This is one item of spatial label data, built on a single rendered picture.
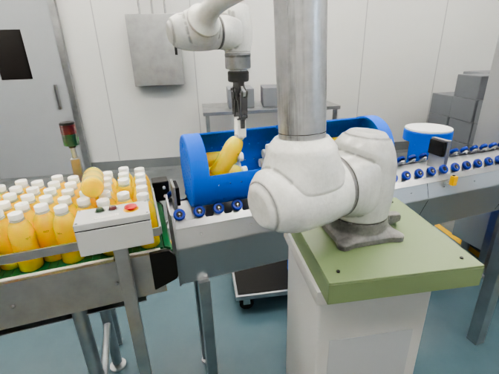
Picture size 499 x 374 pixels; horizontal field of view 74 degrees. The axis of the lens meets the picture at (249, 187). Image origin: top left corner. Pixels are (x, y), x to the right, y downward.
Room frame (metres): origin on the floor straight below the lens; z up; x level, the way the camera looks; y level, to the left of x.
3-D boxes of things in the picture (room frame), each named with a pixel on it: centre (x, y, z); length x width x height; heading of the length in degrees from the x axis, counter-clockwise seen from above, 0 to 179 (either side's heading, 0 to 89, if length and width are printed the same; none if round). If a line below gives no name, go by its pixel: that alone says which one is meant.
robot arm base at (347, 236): (0.79, -0.30, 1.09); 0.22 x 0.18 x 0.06; 103
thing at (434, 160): (1.63, -0.97, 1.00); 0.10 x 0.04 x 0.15; 19
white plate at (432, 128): (2.09, -1.16, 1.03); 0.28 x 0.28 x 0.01
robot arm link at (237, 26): (1.22, 0.04, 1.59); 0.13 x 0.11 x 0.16; 122
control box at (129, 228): (0.86, 0.40, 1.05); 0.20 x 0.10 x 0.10; 109
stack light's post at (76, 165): (1.42, 0.77, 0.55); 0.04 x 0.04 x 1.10; 19
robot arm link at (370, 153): (0.78, -0.28, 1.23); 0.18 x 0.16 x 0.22; 122
